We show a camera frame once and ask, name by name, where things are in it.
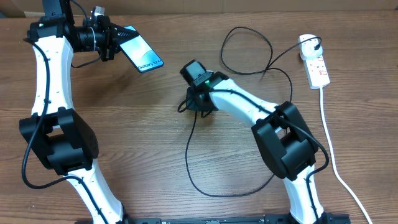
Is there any blue-screen Samsung smartphone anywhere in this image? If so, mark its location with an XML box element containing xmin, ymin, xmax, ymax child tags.
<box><xmin>120</xmin><ymin>26</ymin><xmax>164</xmax><ymax>73</ymax></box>

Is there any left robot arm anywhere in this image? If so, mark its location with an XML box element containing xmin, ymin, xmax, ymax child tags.
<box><xmin>19</xmin><ymin>0</ymin><xmax>138</xmax><ymax>223</ymax></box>

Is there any white power strip cord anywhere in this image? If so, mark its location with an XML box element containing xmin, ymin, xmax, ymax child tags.
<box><xmin>318</xmin><ymin>86</ymin><xmax>374</xmax><ymax>224</ymax></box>

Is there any white power strip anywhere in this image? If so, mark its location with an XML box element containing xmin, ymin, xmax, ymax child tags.
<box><xmin>303</xmin><ymin>56</ymin><xmax>330</xmax><ymax>90</ymax></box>

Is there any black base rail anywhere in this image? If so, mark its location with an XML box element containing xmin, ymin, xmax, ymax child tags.
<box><xmin>117</xmin><ymin>213</ymin><xmax>351</xmax><ymax>224</ymax></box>

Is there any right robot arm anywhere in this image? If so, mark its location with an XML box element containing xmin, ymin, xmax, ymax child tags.
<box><xmin>178</xmin><ymin>60</ymin><xmax>327</xmax><ymax>223</ymax></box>

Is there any white charger plug adapter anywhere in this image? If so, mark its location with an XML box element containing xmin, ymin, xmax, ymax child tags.
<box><xmin>298</xmin><ymin>34</ymin><xmax>323</xmax><ymax>61</ymax></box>

